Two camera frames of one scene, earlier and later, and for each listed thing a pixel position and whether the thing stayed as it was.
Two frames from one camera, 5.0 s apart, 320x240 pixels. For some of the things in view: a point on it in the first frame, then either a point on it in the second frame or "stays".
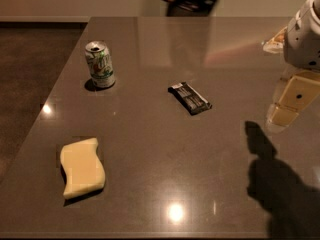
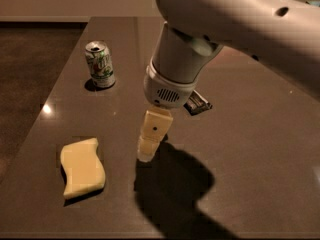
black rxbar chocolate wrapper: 190,98 stays
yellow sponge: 83,169 stays
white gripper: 302,43 → 167,91
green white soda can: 101,64 stays
